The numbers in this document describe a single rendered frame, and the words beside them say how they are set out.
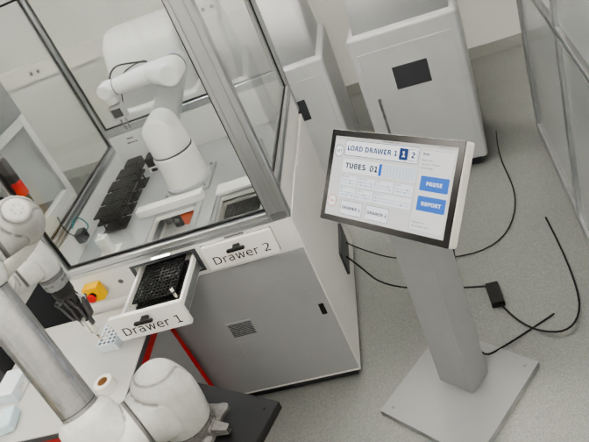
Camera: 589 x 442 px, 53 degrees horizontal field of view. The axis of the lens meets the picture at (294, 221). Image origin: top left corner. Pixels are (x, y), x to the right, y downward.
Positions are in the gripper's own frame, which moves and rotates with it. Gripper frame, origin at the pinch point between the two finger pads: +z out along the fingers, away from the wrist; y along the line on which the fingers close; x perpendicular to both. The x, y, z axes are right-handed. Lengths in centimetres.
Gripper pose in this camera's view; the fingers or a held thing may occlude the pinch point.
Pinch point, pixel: (89, 324)
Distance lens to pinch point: 232.4
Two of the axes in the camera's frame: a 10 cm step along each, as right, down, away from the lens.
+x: 0.6, -5.9, 8.1
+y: 9.3, -2.6, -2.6
